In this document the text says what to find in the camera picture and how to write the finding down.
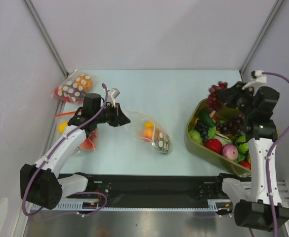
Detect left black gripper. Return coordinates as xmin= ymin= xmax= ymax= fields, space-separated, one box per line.
xmin=94 ymin=102 xmax=130 ymax=127

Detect orange zipper clear bag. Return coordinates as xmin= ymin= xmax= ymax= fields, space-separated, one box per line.
xmin=55 ymin=111 xmax=98 ymax=155

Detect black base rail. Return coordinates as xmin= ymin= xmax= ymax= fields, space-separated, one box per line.
xmin=69 ymin=173 xmax=238 ymax=209

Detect right aluminium frame post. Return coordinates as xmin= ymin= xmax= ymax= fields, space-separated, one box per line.
xmin=239 ymin=0 xmax=286 ymax=75

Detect red fake grape bunch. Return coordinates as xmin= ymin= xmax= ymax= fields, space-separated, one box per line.
xmin=206 ymin=81 xmax=228 ymax=111

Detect red fake apple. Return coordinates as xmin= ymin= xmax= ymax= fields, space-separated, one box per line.
xmin=205 ymin=138 xmax=223 ymax=154

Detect left aluminium frame post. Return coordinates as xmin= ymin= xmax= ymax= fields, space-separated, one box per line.
xmin=22 ymin=0 xmax=68 ymax=78

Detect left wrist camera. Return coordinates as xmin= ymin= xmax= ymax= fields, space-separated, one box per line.
xmin=107 ymin=88 xmax=120 ymax=107

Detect green fake lettuce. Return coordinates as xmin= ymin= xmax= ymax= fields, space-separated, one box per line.
xmin=188 ymin=130 xmax=204 ymax=145

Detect purple fake grape bunch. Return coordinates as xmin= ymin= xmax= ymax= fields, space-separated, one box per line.
xmin=216 ymin=115 xmax=245 ymax=136

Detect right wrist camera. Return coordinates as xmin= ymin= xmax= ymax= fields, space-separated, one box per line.
xmin=242 ymin=70 xmax=267 ymax=90

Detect yellow fake lemon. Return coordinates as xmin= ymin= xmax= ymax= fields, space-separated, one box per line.
xmin=58 ymin=121 xmax=68 ymax=134

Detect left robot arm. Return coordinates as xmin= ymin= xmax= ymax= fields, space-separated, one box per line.
xmin=20 ymin=88 xmax=130 ymax=210

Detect dark fake grape bunch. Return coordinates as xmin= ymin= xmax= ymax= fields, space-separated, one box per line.
xmin=195 ymin=120 xmax=209 ymax=143

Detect pink fake onion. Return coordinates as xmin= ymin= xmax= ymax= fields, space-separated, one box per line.
xmin=222 ymin=144 xmax=239 ymax=161

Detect green fake cucumber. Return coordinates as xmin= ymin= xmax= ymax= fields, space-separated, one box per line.
xmin=199 ymin=110 xmax=215 ymax=127

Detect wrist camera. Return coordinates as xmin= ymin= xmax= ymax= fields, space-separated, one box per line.
xmin=107 ymin=88 xmax=120 ymax=107
xmin=242 ymin=70 xmax=267 ymax=90

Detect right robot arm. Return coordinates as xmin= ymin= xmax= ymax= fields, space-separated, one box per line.
xmin=214 ymin=81 xmax=289 ymax=234

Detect fake peach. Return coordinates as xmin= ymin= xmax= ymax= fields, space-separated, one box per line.
xmin=142 ymin=127 xmax=154 ymax=140

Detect red fake tomato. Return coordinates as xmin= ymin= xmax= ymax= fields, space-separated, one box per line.
xmin=239 ymin=160 xmax=251 ymax=169

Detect olive green plastic bin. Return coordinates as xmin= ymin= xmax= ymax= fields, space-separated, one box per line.
xmin=185 ymin=99 xmax=251 ymax=178

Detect aluminium frame post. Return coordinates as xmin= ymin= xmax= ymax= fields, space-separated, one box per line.
xmin=22 ymin=0 xmax=68 ymax=78
xmin=239 ymin=0 xmax=286 ymax=75

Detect polka dot zip bag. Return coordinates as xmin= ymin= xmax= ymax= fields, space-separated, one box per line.
xmin=125 ymin=111 xmax=173 ymax=155
xmin=53 ymin=70 xmax=98 ymax=104

